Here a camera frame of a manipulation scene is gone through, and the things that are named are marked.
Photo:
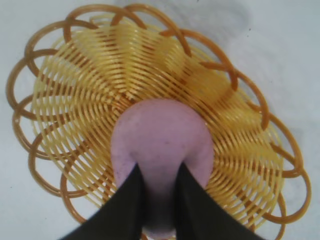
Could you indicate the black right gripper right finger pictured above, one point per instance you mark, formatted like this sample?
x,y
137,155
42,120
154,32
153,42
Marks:
x,y
197,217

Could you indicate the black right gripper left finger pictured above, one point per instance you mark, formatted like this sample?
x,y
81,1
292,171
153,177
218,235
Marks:
x,y
120,215

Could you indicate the pink peach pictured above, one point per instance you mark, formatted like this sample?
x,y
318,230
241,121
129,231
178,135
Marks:
x,y
160,135

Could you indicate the yellow woven plastic basket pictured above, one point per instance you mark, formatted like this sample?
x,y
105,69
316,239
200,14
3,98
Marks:
x,y
82,100

